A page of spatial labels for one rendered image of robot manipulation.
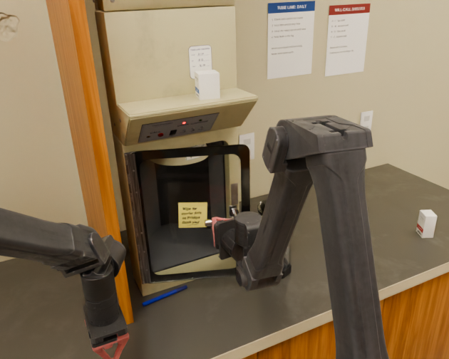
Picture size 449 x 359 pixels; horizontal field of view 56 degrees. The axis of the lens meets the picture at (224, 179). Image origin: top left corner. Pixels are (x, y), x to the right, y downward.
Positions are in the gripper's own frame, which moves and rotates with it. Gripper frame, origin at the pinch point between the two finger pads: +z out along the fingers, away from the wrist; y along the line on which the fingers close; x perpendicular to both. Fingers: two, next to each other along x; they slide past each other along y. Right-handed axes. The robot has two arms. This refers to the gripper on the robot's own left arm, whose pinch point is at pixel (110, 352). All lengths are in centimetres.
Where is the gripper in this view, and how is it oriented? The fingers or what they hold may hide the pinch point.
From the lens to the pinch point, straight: 92.7
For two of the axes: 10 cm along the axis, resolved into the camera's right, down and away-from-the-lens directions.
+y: -4.4, -3.4, 8.3
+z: 0.2, 9.2, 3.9
